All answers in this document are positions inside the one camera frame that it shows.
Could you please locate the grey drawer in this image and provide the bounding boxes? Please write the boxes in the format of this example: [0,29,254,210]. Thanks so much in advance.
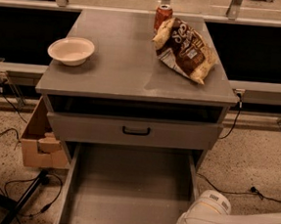
[53,143,196,224]
[48,112,223,150]

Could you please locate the grey top drawer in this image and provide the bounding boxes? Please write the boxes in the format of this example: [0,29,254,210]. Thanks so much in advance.
[48,112,223,150]

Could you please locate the brown chip bag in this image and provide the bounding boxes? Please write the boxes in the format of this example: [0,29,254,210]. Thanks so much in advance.
[153,18,218,85]

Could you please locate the white paper bowl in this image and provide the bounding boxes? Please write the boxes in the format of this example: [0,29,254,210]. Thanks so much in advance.
[47,37,95,67]

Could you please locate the red soda can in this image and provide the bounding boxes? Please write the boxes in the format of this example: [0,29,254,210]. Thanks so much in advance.
[154,4,173,31]

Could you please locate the cardboard box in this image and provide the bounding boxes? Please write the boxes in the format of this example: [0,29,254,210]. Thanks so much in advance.
[20,99,70,169]

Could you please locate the black stand leg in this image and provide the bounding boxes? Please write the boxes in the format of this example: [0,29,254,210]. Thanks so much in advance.
[0,170,48,224]

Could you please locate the black cable behind cabinet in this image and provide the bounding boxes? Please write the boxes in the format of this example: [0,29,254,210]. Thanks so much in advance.
[217,91,245,141]

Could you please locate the black floor cable left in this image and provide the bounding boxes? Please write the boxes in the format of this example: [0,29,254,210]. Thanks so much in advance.
[1,169,65,221]

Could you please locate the black floor cable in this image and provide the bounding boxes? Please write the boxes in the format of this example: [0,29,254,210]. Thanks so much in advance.
[1,169,65,221]
[194,172,281,205]

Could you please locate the black floor cable right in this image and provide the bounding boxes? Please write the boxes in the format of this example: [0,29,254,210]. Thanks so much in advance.
[194,172,281,205]

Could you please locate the metal railing frame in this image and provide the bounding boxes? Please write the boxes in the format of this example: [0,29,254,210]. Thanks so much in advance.
[0,0,281,133]

